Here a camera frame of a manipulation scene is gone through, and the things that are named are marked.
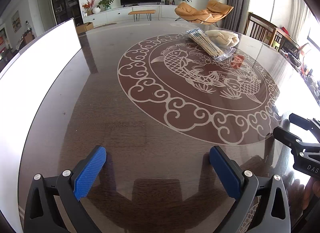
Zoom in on bag of wooden chopsticks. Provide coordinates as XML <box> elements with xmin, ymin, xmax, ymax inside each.
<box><xmin>186</xmin><ymin>28</ymin><xmax>236</xmax><ymax>62</ymax></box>

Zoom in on person's right hand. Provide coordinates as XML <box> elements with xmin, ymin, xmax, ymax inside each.
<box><xmin>287</xmin><ymin>177</ymin><xmax>319</xmax><ymax>212</ymax></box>

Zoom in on red snack wrapper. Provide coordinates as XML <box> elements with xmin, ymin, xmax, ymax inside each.
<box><xmin>230</xmin><ymin>55</ymin><xmax>245</xmax><ymax>69</ymax></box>

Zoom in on wooden dining chair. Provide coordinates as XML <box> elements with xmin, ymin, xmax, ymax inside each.
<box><xmin>244</xmin><ymin>12</ymin><xmax>300</xmax><ymax>51</ymax></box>

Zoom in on white cardboard box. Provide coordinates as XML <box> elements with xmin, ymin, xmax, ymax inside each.
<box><xmin>1</xmin><ymin>19</ymin><xmax>81</xmax><ymax>232</ymax></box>

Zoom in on orange rocking lounge chair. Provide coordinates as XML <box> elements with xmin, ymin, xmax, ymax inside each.
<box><xmin>175</xmin><ymin>0</ymin><xmax>234</xmax><ymax>25</ymax></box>

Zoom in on grey curtain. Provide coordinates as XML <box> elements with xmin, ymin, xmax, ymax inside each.
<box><xmin>222</xmin><ymin>0</ymin><xmax>249</xmax><ymax>33</ymax></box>

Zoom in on brown cardboard box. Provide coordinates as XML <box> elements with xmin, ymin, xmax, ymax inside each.
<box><xmin>76</xmin><ymin>22</ymin><xmax>94</xmax><ymax>34</ymax></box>

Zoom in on wooden bench black legs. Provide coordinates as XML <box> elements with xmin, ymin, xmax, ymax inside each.
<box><xmin>128</xmin><ymin>10</ymin><xmax>156</xmax><ymax>22</ymax></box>

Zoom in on white tv cabinet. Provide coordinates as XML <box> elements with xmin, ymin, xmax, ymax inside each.
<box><xmin>82</xmin><ymin>4</ymin><xmax>180</xmax><ymax>26</ymax></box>

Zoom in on red flower vase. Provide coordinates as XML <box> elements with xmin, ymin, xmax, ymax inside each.
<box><xmin>82</xmin><ymin>0</ymin><xmax>95</xmax><ymax>16</ymax></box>

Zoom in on green potted plant left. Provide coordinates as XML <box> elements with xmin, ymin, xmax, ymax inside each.
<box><xmin>98</xmin><ymin>0</ymin><xmax>114</xmax><ymax>10</ymax></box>

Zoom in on framed wall painting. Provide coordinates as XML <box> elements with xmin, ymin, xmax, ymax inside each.
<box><xmin>11</xmin><ymin>10</ymin><xmax>21</xmax><ymax>33</ymax></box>

